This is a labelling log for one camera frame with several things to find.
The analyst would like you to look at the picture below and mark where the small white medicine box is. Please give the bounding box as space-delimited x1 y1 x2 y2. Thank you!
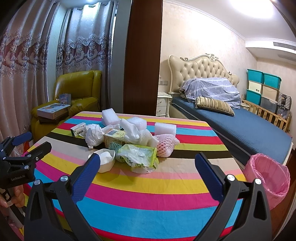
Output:
70 123 86 137

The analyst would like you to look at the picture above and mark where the white tissue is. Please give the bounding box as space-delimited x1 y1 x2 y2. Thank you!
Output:
80 124 103 149

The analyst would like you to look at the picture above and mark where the white paper bowl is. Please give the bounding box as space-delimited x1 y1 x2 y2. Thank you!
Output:
94 149 115 173

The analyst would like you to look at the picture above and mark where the green wavy cloth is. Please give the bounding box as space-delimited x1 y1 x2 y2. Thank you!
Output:
109 142 125 163

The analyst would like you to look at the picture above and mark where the white foam block tall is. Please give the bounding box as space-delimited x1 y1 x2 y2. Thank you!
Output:
102 108 120 126

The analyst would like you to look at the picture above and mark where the yellow cardboard carton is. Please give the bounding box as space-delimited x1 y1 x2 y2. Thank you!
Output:
103 129 130 148

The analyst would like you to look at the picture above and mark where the green wet wipes pack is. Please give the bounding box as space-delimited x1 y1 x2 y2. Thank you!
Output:
117 144 159 174

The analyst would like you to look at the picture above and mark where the pink foam fruit net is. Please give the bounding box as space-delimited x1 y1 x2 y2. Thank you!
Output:
154 134 180 158

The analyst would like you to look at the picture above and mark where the white plastic bag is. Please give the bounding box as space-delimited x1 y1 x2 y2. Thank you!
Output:
120 118 159 148

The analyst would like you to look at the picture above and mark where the white foam block L-shaped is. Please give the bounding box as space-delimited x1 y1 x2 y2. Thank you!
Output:
154 123 177 136

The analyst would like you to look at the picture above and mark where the pink-lined trash bin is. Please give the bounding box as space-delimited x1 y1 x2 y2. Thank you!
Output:
243 153 290 209

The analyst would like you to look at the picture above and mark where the person's left hand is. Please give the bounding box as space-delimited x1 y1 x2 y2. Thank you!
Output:
1 185 25 208

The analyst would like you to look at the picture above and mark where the flat game box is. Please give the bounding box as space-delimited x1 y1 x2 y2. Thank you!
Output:
37 103 71 120

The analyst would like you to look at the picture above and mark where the small upright picture box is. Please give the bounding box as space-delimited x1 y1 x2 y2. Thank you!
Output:
59 93 71 105

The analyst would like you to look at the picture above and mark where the bed with blue sheet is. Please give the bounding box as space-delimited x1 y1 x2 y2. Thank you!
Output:
170 96 293 166

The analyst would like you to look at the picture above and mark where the yellow leather armchair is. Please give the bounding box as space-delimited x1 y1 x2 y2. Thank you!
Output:
31 70 102 142

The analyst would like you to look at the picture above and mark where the striped colourful tablecloth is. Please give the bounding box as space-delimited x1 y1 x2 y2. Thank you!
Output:
28 111 246 240

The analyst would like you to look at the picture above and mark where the teal storage bin lower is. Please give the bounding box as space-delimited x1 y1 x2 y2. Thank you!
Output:
246 89 262 105

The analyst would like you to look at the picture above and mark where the gold striped pillow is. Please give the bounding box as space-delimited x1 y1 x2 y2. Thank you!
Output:
195 96 235 116

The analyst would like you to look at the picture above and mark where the houndstooth bag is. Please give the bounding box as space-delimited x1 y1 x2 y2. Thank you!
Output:
277 92 292 110

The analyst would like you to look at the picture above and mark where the lilac striped duvet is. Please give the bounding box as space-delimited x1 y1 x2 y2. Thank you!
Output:
180 77 241 109

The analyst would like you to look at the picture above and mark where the beige storage drawer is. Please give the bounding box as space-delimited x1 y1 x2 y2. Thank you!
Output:
248 80 262 94

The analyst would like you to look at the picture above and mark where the beige lace curtain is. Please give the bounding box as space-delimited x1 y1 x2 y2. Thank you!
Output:
1 1 118 138

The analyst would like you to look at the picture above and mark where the white nightstand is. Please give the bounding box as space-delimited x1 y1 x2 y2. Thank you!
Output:
156 91 172 118

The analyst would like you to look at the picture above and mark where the teal storage bin top-right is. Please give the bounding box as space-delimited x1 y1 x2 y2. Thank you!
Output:
264 73 281 89

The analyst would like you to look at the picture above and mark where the teal storage bin top-left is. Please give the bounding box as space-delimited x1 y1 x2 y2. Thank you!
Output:
247 69 264 84

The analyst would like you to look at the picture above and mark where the dark wooden door panel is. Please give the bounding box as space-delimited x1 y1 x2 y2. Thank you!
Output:
123 0 163 115

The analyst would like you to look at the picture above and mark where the beige tufted headboard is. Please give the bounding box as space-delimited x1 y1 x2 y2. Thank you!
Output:
168 54 239 94

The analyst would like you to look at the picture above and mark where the wooden crib rail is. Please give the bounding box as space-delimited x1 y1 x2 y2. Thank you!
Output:
241 99 292 133

